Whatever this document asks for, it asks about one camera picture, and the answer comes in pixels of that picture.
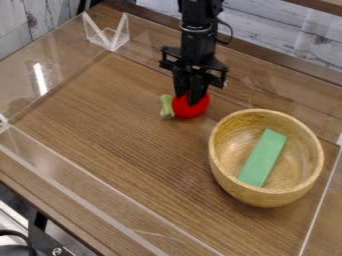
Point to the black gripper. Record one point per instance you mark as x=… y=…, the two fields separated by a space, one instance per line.
x=211 y=74

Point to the red plush fruit green stem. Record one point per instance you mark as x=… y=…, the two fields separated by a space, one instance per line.
x=176 y=107

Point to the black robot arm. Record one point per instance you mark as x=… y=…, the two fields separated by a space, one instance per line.
x=199 y=29

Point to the wooden bowl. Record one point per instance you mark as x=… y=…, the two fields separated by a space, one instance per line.
x=297 y=169

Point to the green rectangular block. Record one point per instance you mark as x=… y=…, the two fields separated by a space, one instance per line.
x=262 y=158

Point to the clear acrylic corner bracket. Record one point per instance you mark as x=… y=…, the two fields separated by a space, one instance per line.
x=107 y=38

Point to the clear acrylic tray wall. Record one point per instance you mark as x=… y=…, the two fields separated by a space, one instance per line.
x=104 y=217

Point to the black metal table frame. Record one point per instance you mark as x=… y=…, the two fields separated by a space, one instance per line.
x=39 y=244

